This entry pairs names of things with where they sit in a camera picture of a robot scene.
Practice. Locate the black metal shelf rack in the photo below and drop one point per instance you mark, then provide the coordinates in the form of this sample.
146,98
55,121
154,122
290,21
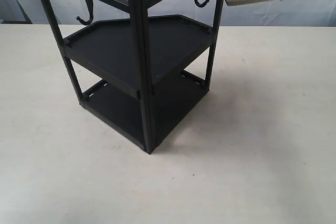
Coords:
140,75

